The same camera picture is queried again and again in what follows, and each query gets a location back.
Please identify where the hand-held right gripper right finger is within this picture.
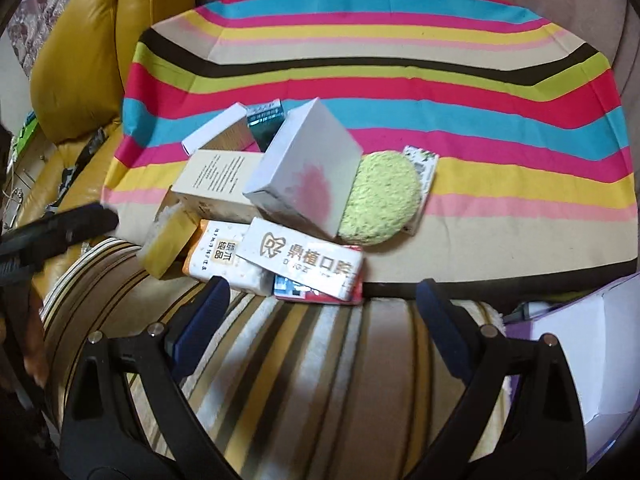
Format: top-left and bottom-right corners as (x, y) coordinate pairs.
(416, 278), (587, 480)

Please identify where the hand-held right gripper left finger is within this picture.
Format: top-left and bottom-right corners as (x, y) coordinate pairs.
(60, 276), (232, 480)

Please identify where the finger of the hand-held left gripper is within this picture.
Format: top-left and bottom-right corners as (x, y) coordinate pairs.
(0, 204), (121, 273)

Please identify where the beige box with fine print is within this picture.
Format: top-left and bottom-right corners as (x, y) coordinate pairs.
(170, 149), (266, 225)

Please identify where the white box with green cartoon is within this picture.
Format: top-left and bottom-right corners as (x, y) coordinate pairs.
(400, 145), (440, 237)

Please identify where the small white and silver box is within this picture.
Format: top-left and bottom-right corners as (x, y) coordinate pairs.
(181, 102), (256, 157)

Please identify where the teal box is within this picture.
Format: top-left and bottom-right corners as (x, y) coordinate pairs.
(246, 99), (286, 153)

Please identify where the orange and white tissue packet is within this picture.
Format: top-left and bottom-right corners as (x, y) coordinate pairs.
(182, 219), (276, 297)

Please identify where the yellow sponge block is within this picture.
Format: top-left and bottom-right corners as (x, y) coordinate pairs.
(140, 202), (201, 281)

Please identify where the red and blue box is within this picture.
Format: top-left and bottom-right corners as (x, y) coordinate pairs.
(272, 245), (366, 306)

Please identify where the white box with grey logo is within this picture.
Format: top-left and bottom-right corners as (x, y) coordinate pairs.
(235, 217), (363, 303)

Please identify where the beige striped blanket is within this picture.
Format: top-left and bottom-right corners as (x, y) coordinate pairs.
(40, 237), (506, 480)

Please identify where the purple and white box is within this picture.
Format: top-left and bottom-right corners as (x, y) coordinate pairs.
(502, 270), (640, 466)

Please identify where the round green sponge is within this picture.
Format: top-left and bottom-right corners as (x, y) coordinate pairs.
(337, 150), (422, 247)

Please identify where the white box with pink blotch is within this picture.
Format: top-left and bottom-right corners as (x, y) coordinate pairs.
(242, 97), (363, 241)

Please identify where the colourful striped cloth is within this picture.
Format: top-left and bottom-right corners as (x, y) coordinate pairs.
(102, 0), (636, 297)

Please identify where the black strap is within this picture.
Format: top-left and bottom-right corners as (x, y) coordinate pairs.
(59, 129), (109, 202)

